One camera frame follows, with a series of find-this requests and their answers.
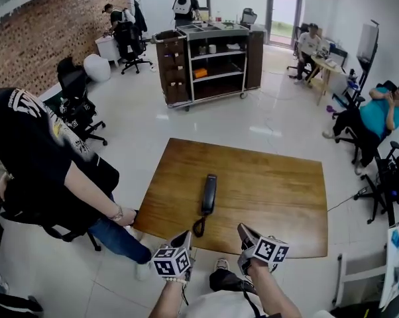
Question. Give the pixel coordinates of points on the purple floor item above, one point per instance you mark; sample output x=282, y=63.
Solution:
x=330, y=109

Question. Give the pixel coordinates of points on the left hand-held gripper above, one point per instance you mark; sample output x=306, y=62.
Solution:
x=171, y=260

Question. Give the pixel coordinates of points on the person's white shirt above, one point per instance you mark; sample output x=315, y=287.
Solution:
x=219, y=306

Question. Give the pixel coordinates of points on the brown housekeeping cart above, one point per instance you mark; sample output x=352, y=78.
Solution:
x=173, y=65

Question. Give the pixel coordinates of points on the person's dark trousers leg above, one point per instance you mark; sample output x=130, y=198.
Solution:
x=227, y=280

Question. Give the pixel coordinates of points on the white desk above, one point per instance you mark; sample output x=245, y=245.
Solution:
x=106, y=46

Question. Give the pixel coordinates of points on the person's white shoe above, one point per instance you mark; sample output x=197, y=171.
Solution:
x=221, y=264

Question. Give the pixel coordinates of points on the white box with blue print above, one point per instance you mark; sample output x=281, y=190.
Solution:
x=398, y=263

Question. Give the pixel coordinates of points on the white metal rack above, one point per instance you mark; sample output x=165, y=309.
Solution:
x=362, y=270

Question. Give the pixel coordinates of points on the white bean bag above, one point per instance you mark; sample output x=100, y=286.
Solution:
x=96, y=68

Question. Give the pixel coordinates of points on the black framed board stand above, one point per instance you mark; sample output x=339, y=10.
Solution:
x=368, y=45

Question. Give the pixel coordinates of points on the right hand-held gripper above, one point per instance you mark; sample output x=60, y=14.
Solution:
x=269, y=248

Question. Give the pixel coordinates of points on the person's right forearm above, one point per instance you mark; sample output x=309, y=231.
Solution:
x=272, y=293

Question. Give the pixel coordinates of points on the orange box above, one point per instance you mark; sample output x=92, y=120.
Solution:
x=200, y=73

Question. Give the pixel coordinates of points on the person's left forearm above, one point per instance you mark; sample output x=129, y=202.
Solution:
x=168, y=298

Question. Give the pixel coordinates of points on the spare hand-held gripper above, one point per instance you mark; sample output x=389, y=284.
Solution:
x=74, y=114

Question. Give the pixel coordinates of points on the coat rack with dark jacket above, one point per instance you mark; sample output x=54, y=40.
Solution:
x=140, y=15

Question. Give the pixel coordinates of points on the round light wooden table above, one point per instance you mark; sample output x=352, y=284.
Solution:
x=325, y=65

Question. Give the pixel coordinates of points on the black telephone handset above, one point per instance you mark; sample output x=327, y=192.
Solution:
x=209, y=194

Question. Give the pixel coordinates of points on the black office chair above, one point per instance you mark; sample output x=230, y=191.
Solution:
x=249, y=16
x=130, y=43
x=75, y=94
x=299, y=65
x=390, y=184
x=357, y=137
x=100, y=174

